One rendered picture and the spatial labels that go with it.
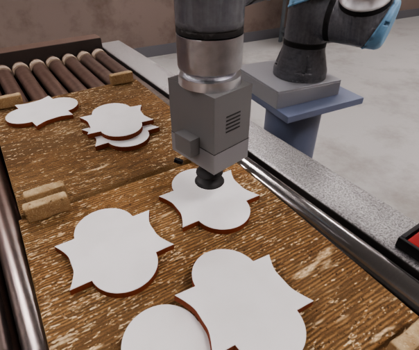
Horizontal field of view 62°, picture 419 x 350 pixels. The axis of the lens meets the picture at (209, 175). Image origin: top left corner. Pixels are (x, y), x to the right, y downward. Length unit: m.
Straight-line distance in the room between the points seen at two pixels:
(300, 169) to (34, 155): 0.48
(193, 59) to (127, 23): 3.74
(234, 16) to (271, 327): 0.31
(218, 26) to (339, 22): 0.61
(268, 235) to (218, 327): 0.16
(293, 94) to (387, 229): 0.51
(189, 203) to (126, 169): 0.15
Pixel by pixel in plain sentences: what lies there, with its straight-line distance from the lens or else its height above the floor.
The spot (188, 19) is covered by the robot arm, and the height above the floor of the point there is 1.20.
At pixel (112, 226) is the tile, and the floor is 0.95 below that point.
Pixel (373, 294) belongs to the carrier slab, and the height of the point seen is 0.94.
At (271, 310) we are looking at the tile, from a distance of 0.40.
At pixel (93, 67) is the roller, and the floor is 0.92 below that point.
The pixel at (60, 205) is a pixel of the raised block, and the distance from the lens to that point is 0.54.
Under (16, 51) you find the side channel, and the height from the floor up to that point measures 0.95.
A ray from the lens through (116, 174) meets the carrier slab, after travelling 0.60.
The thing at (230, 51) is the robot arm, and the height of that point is 1.17.
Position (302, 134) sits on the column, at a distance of 1.08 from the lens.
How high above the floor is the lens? 1.28
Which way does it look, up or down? 36 degrees down
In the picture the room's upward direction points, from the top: straight up
